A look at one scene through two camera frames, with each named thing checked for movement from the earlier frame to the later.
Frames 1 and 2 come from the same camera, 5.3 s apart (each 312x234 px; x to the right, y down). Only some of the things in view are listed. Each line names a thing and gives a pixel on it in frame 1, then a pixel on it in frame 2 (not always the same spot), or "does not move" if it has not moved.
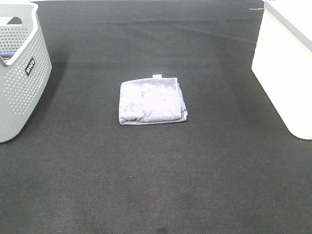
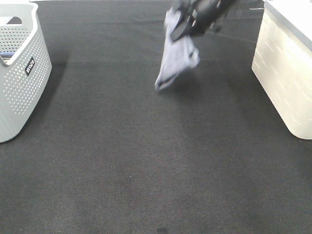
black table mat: x=231 y=167 does not move
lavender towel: x=154 y=100 → x=179 y=56
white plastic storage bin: x=282 y=62 does not move
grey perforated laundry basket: x=25 y=65 does not move
